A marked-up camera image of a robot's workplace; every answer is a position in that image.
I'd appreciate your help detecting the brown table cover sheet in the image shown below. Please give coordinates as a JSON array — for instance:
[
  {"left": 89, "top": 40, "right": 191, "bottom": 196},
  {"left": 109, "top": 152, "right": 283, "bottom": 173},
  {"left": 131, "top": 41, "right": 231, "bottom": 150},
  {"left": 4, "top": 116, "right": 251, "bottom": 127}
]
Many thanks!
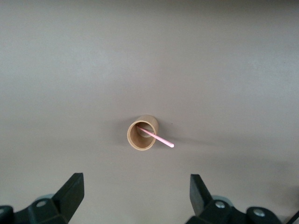
[{"left": 0, "top": 0, "right": 299, "bottom": 224}]

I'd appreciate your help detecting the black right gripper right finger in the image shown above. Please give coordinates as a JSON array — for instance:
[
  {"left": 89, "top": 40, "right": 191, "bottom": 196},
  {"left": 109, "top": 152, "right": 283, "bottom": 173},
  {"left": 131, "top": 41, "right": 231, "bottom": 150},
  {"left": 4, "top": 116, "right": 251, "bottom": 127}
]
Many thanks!
[{"left": 184, "top": 174, "right": 285, "bottom": 224}]

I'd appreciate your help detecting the round bamboo cup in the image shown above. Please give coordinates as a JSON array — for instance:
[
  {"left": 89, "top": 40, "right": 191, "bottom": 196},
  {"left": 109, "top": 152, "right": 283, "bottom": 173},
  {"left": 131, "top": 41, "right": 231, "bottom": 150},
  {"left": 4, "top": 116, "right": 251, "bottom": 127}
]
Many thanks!
[{"left": 127, "top": 114, "right": 159, "bottom": 152}]

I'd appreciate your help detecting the pink chopstick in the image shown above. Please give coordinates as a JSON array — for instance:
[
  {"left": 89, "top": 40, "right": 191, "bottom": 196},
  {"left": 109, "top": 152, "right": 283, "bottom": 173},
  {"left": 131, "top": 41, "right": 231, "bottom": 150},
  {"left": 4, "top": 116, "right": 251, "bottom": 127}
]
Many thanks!
[{"left": 137, "top": 126, "right": 175, "bottom": 148}]

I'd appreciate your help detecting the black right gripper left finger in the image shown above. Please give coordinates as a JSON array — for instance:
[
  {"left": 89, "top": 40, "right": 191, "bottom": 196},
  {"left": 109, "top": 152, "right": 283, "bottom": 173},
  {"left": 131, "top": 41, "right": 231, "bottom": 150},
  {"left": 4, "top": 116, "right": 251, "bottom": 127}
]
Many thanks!
[{"left": 0, "top": 172, "right": 85, "bottom": 224}]

